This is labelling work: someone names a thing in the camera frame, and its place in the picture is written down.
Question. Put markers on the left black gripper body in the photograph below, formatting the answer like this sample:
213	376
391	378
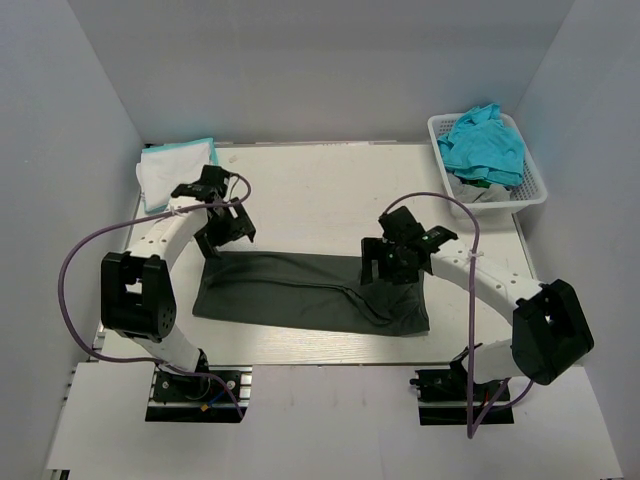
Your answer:
225	228

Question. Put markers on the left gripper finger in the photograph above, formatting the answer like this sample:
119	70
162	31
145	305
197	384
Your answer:
249	230
206	247

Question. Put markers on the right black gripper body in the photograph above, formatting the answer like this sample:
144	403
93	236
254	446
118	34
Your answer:
397	269

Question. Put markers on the dark grey t shirt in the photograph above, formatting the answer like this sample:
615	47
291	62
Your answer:
307	291

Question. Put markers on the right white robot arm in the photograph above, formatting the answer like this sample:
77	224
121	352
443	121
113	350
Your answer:
549	330

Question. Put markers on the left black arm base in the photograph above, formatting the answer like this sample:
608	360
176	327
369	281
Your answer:
179	399

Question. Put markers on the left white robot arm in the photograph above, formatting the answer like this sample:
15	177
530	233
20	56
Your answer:
137	296

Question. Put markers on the folded turquoise t shirt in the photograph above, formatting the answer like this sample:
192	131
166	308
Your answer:
212	150

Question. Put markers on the grey garment in basket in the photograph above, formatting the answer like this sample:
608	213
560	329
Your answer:
472	191

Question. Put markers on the turquoise t shirt in basket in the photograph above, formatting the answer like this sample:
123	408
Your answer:
480	146

